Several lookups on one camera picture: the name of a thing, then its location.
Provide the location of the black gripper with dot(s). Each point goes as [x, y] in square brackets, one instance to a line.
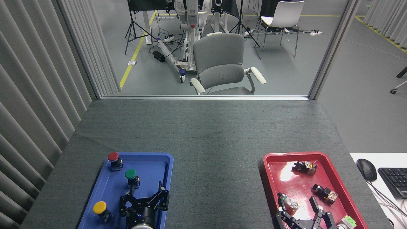
[305, 225]
[142, 216]

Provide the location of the green push button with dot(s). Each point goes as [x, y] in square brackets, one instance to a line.
[130, 174]

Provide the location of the yellow push button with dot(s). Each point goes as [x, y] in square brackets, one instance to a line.
[100, 207]

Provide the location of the red push button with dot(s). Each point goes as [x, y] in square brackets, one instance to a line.
[113, 156]

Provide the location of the blue plastic tray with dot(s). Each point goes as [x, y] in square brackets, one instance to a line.
[149, 171]

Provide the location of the red plastic tray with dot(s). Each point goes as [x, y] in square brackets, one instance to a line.
[295, 184]

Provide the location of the black computer mouse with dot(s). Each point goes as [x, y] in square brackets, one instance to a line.
[367, 170]

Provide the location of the black keyboard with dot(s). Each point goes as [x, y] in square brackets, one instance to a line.
[396, 181]

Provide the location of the silver floor plate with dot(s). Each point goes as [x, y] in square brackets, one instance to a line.
[132, 63]

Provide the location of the black power adapter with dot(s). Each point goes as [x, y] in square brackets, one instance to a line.
[159, 56]

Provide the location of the chair base with caster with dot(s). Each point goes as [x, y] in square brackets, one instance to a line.
[393, 91]

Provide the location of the grey vertical blinds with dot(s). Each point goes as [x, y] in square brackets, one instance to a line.
[389, 16]
[28, 95]

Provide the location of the white power strip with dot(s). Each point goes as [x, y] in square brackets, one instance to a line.
[315, 32]
[168, 39]

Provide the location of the grey office chair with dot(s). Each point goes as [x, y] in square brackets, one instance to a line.
[219, 54]

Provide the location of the white desk leg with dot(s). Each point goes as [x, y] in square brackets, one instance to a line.
[147, 25]

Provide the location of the black tripod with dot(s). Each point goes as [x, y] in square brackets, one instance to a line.
[240, 16]
[130, 16]

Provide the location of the white wheeled stand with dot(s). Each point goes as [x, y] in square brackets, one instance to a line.
[192, 14]

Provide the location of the white plastic chair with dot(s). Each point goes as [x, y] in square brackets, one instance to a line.
[286, 12]

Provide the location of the silver collar selector switch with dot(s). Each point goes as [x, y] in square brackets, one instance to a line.
[292, 203]

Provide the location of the black orange switch block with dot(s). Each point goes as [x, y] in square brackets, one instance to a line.
[306, 167]
[325, 193]

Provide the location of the green white switch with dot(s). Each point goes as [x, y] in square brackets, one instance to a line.
[347, 221]

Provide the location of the silver frame rail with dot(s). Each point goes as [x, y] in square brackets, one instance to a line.
[203, 97]

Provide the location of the silver frame post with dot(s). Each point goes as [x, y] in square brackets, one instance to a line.
[334, 47]

